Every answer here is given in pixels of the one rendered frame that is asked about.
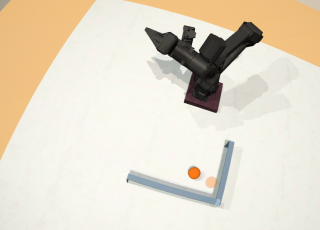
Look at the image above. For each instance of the low clear glass walls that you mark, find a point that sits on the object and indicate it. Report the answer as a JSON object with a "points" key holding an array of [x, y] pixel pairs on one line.
{"points": [[189, 199]]}

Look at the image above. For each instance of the brown ball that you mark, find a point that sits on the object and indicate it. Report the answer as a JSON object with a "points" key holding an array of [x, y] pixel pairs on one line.
{"points": [[194, 173]]}

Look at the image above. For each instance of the translucent orange ball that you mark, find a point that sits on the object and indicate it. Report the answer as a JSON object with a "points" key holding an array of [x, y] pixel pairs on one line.
{"points": [[211, 182]]}

